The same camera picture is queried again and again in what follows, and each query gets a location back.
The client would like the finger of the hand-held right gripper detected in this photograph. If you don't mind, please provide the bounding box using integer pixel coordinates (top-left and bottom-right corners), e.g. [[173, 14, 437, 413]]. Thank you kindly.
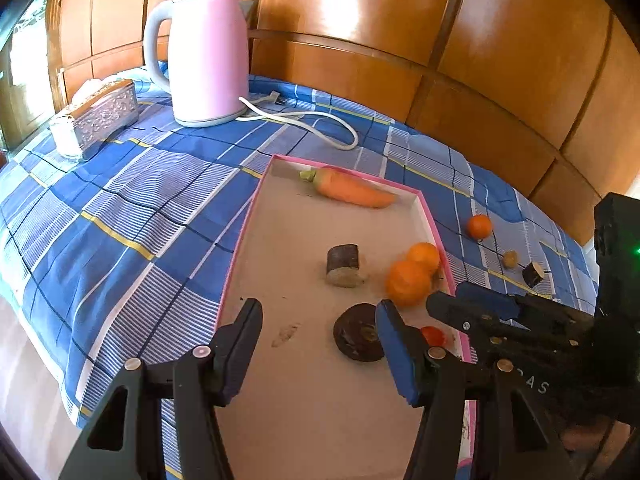
[[456, 281, 522, 322], [426, 292, 527, 347]]

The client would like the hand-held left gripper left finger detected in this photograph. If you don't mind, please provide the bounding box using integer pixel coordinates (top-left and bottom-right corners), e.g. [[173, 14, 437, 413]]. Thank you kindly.
[[60, 299, 264, 480]]

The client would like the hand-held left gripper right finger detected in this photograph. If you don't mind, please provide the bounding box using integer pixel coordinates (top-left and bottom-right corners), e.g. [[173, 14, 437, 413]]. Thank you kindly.
[[375, 299, 576, 480]]

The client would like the dark round slice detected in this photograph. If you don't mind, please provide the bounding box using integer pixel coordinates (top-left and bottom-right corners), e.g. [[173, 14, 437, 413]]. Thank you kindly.
[[334, 302, 387, 362]]

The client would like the pink-rimmed cardboard tray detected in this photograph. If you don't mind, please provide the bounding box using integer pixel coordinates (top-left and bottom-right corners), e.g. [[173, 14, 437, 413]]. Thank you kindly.
[[212, 155, 476, 480]]

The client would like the orange carrot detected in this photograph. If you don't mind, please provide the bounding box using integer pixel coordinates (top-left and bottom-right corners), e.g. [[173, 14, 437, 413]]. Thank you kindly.
[[300, 166, 397, 209]]

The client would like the blue plaid blanket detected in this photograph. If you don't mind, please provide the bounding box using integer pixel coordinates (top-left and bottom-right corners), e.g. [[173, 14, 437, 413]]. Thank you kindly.
[[0, 60, 601, 480]]

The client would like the wooden panelled wardrobe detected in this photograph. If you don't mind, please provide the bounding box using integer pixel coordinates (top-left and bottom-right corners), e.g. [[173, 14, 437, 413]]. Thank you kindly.
[[47, 0, 640, 246]]

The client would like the silver embossed tissue box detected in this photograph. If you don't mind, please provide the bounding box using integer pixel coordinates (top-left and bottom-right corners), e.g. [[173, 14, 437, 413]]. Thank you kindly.
[[49, 79, 140, 162]]

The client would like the pink electric kettle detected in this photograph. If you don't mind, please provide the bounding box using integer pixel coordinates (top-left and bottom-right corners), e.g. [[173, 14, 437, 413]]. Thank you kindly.
[[143, 0, 251, 128]]

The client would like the white tissue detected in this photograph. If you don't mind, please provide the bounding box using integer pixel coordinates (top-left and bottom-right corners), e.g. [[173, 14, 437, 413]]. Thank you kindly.
[[70, 77, 118, 106]]

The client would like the wooden framed glass door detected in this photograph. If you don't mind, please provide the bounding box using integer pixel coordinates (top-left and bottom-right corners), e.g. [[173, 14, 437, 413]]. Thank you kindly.
[[0, 0, 66, 151]]

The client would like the white kettle power cord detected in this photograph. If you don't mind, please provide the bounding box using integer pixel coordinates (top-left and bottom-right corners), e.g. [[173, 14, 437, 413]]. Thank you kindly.
[[237, 91, 360, 152]]

